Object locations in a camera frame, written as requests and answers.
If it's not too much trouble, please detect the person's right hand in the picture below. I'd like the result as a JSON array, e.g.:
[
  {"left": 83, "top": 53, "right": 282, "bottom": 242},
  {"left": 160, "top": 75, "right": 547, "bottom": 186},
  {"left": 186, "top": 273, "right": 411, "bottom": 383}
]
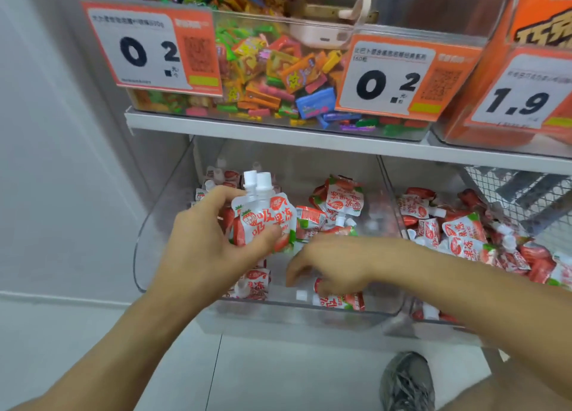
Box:
[{"left": 285, "top": 235, "right": 399, "bottom": 301}]

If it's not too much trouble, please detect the person's left hand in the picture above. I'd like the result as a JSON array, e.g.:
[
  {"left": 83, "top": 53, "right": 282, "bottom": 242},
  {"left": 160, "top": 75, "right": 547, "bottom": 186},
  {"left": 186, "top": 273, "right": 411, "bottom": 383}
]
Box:
[{"left": 152, "top": 185, "right": 283, "bottom": 312}]

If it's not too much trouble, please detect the spouted red white jelly pouch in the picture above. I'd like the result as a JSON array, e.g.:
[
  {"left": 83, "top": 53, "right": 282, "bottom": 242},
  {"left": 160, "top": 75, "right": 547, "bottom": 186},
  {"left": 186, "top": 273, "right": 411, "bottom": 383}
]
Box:
[
  {"left": 232, "top": 169, "right": 260, "bottom": 210},
  {"left": 230, "top": 172, "right": 298, "bottom": 254}
]

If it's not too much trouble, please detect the person's right forearm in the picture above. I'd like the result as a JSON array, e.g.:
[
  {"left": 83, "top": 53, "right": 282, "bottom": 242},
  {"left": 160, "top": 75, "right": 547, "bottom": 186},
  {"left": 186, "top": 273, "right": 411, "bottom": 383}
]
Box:
[{"left": 384, "top": 240, "right": 572, "bottom": 402}]

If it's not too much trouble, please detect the person's left forearm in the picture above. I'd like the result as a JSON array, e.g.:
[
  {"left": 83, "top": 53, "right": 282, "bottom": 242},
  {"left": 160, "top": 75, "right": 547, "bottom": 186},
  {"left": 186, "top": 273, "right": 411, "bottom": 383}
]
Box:
[{"left": 9, "top": 286, "right": 217, "bottom": 411}]

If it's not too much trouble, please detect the pile of red jelly pouches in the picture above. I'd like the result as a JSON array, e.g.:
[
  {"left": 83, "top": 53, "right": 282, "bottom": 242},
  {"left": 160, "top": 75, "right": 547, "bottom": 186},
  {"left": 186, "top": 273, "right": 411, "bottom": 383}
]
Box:
[
  {"left": 194, "top": 158, "right": 367, "bottom": 312},
  {"left": 397, "top": 186, "right": 572, "bottom": 324}
]

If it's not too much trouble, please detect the white metal shelf board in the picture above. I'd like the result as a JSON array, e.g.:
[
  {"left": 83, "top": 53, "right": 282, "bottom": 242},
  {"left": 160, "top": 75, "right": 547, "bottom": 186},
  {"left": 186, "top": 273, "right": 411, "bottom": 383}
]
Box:
[{"left": 124, "top": 107, "right": 572, "bottom": 175}]

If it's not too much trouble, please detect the grey sports shoe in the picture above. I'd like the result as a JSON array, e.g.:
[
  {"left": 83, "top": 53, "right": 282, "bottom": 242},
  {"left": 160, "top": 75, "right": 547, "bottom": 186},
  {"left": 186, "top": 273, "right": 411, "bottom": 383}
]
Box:
[{"left": 379, "top": 351, "right": 437, "bottom": 411}]

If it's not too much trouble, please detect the pile of colourful candy packets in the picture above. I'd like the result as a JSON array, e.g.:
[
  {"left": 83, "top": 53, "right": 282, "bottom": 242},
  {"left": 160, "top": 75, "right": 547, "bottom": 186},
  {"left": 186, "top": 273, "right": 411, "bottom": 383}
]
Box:
[{"left": 130, "top": 0, "right": 430, "bottom": 139}]

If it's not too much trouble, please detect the orange white price tag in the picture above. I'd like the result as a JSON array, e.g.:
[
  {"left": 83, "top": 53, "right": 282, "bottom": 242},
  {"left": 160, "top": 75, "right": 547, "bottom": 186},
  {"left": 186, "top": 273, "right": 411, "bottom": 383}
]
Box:
[
  {"left": 465, "top": 45, "right": 572, "bottom": 134},
  {"left": 334, "top": 34, "right": 484, "bottom": 123},
  {"left": 81, "top": 1, "right": 223, "bottom": 97}
]

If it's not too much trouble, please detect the clear plastic candy bin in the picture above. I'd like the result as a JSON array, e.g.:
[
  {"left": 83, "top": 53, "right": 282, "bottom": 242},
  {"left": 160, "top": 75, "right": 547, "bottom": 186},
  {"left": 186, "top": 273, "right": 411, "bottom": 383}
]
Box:
[{"left": 80, "top": 0, "right": 489, "bottom": 141}]

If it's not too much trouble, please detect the pink plastic scoop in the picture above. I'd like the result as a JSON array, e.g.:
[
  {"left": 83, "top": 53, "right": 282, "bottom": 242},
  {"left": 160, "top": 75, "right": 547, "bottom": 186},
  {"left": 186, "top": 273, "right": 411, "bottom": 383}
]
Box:
[{"left": 290, "top": 0, "right": 373, "bottom": 50}]

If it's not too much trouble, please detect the person's bare leg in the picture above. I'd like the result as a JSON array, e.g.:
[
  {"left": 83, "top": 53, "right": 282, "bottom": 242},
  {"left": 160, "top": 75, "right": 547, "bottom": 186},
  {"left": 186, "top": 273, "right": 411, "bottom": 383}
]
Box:
[{"left": 440, "top": 370, "right": 572, "bottom": 411}]

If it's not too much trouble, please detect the orange carton box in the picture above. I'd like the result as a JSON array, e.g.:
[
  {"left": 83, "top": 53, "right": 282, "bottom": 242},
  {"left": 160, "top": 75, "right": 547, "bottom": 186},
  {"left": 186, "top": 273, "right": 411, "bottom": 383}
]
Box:
[{"left": 440, "top": 0, "right": 572, "bottom": 149}]

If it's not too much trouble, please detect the white wire basket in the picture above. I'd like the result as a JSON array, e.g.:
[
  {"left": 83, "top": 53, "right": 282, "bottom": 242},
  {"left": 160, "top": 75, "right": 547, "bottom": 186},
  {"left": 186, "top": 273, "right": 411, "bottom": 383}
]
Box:
[{"left": 460, "top": 165, "right": 572, "bottom": 251}]

